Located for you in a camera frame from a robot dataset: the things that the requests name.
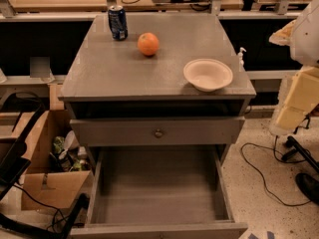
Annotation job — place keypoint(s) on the black stand left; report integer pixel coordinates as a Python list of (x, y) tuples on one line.
[(13, 164)]

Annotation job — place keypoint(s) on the grey drawer cabinet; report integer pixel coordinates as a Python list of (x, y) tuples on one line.
[(112, 79)]

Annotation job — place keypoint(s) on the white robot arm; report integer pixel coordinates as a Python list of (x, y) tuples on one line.
[(298, 96)]

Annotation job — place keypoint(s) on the white paper bowl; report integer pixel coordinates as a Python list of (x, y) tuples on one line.
[(207, 75)]

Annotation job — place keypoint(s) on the grey top drawer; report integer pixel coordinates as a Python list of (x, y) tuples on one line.
[(126, 132)]

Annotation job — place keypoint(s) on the cardboard box with trash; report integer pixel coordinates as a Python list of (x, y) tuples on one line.
[(55, 188)]

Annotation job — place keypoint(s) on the grey drawer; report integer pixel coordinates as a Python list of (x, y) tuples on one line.
[(159, 192), (126, 132)]

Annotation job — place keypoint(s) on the blue soda can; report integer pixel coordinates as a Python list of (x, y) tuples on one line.
[(118, 22)]

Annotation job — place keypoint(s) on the orange fruit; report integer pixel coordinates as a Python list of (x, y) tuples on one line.
[(148, 44)]

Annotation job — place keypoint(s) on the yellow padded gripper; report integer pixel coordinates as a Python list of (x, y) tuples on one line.
[(306, 37)]

